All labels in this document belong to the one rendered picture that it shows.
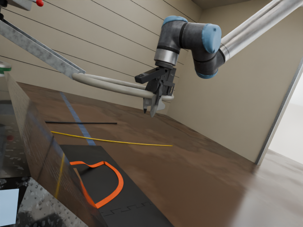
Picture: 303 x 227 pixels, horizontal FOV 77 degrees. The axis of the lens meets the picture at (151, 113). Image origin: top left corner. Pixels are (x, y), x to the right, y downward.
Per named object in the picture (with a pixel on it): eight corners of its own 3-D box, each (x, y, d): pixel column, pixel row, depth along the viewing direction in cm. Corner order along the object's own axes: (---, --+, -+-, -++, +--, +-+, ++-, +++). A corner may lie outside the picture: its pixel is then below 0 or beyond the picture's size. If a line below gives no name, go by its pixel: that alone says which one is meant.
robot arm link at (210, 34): (223, 44, 71) (192, 40, 77) (223, 17, 61) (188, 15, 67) (213, 64, 68) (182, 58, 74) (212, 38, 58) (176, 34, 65)
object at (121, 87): (51, 78, 67) (52, 70, 66) (87, 78, 115) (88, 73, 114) (184, 107, 72) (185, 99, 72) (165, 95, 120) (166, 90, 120)
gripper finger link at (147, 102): (153, 114, 82) (161, 95, 79) (142, 113, 79) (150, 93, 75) (150, 111, 84) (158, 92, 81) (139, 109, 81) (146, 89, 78)
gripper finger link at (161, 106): (165, 119, 75) (168, 96, 75) (153, 117, 72) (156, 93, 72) (160, 118, 78) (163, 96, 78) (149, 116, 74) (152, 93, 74)
